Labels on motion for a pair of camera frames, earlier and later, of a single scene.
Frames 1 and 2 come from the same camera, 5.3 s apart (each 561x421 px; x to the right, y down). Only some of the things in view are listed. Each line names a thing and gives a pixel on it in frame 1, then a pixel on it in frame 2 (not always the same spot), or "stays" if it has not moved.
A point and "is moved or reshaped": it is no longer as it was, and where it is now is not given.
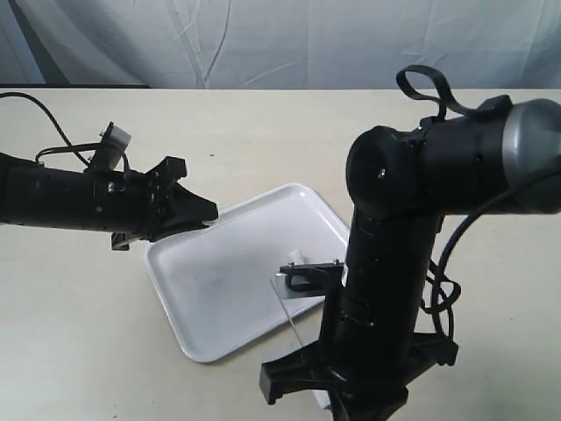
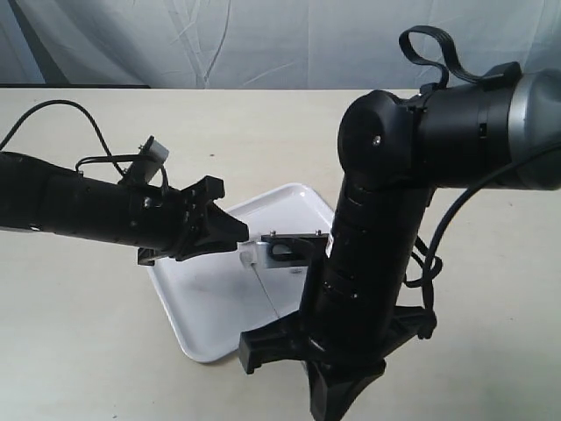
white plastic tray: (216, 284) stays
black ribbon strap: (445, 98) → (404, 42)
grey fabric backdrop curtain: (344, 44) stays
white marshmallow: (296, 257) is moved or reshaped
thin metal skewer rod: (297, 338) → (259, 280)
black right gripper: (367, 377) → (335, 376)
